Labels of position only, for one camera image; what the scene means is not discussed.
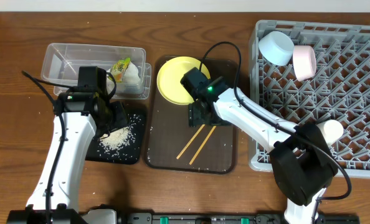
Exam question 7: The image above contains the wooden chopstick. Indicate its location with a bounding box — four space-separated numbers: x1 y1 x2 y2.
189 126 217 165
176 124 205 159

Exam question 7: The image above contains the green snack wrapper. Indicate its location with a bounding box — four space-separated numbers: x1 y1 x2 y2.
110 57 131 83

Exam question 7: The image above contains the white tissue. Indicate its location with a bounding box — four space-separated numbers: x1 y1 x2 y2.
107 62 142 94

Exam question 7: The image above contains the yellow round plate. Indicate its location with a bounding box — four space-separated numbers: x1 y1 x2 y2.
157 56 201 105

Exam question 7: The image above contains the pile of rice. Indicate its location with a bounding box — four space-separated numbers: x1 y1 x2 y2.
97 114 140 157

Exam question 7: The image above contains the light blue bowl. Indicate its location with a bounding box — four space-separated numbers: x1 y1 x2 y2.
259 31 295 66

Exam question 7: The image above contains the white bowl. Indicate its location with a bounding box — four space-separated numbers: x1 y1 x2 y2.
293 45 316 82

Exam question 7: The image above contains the small white cup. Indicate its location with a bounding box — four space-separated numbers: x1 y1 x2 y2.
317 119 344 146

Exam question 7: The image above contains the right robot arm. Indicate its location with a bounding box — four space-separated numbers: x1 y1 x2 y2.
180 67 344 223

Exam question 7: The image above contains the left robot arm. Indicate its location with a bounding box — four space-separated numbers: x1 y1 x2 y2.
7 67 130 223

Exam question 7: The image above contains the grey plastic dishwasher rack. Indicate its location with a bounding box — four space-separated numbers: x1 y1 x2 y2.
249 20 370 179

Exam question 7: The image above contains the clear plastic bin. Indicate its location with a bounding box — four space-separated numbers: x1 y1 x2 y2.
40 43 152 100

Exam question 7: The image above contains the black plastic tray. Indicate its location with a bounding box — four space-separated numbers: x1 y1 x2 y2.
85 106 147 165

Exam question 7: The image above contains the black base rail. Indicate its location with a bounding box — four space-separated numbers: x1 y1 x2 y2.
78 212 360 224

